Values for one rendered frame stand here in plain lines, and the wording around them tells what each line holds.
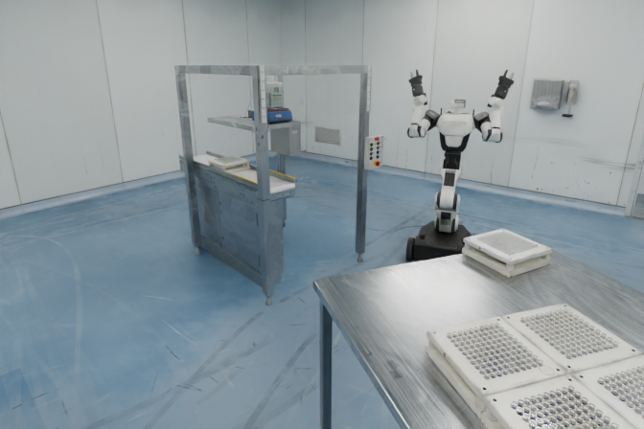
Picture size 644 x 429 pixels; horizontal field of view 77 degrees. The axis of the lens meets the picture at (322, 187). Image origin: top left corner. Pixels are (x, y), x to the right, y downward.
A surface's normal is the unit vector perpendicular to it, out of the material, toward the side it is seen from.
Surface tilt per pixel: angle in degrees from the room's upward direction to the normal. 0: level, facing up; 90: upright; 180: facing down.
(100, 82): 90
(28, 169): 90
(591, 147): 90
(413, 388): 0
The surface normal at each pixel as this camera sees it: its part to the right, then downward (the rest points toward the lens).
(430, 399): 0.00, -0.96
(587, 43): -0.63, 0.22
